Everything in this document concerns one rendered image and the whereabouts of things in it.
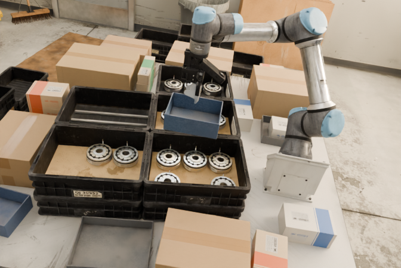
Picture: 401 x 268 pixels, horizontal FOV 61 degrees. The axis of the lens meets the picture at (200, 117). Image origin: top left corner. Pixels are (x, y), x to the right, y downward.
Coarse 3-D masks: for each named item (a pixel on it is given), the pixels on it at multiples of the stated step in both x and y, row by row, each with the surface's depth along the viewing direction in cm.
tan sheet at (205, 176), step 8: (152, 152) 150; (152, 160) 147; (232, 160) 153; (152, 168) 143; (160, 168) 143; (184, 168) 145; (208, 168) 147; (232, 168) 149; (152, 176) 139; (184, 176) 141; (192, 176) 142; (200, 176) 143; (208, 176) 143; (216, 176) 144; (224, 176) 144; (232, 176) 145
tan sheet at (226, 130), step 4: (160, 112) 175; (160, 116) 172; (156, 120) 169; (160, 120) 170; (228, 120) 177; (156, 124) 167; (160, 124) 167; (228, 124) 174; (156, 128) 164; (160, 128) 164; (224, 128) 171; (228, 128) 171; (220, 132) 168; (224, 132) 168; (228, 132) 169
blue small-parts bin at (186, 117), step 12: (180, 96) 134; (168, 108) 127; (180, 108) 137; (192, 108) 137; (204, 108) 136; (216, 108) 135; (168, 120) 123; (180, 120) 123; (192, 120) 122; (204, 120) 133; (216, 120) 134; (180, 132) 126; (192, 132) 125; (204, 132) 124; (216, 132) 123
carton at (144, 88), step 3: (153, 69) 211; (153, 72) 211; (153, 75) 213; (150, 78) 204; (150, 81) 206; (138, 84) 196; (141, 84) 196; (150, 84) 207; (138, 87) 197; (141, 87) 197; (144, 87) 196; (147, 87) 199; (138, 90) 198; (141, 90) 198; (144, 90) 198; (147, 90) 201
